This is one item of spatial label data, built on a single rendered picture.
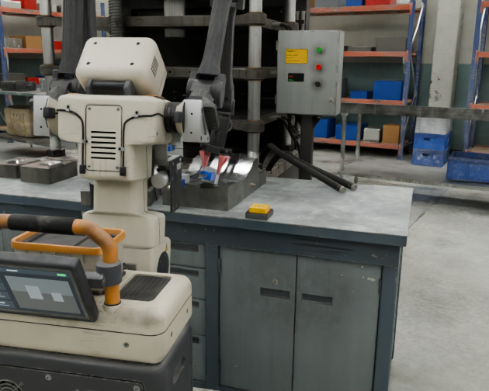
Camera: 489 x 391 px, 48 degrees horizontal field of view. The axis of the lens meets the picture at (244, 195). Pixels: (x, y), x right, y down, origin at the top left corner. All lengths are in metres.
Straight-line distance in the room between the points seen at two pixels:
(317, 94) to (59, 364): 1.83
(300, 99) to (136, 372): 1.79
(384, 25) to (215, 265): 6.94
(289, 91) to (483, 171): 3.03
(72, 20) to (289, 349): 1.34
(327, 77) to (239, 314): 1.23
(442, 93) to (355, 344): 6.36
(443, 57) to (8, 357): 7.32
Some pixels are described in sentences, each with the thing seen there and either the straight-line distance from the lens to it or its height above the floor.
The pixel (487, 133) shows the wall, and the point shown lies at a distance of 8.36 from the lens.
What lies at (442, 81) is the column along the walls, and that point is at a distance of 8.10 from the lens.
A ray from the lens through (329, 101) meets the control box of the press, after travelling 2.69.
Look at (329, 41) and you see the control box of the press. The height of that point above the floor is 1.42.
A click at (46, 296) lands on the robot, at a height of 0.85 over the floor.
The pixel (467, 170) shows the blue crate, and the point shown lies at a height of 0.36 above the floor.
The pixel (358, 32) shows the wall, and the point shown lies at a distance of 8.74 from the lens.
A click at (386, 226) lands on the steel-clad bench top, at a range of 1.87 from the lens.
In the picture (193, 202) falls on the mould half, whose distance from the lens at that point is 2.01.
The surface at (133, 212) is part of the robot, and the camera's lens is 1.54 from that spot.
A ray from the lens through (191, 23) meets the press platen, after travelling 2.86.
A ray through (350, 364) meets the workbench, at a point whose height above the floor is 0.28.
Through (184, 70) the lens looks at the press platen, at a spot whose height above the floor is 1.27.
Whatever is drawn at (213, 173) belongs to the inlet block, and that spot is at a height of 0.94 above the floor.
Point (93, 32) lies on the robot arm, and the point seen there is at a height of 1.41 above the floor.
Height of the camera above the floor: 1.33
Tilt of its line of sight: 14 degrees down
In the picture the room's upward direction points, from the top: 1 degrees clockwise
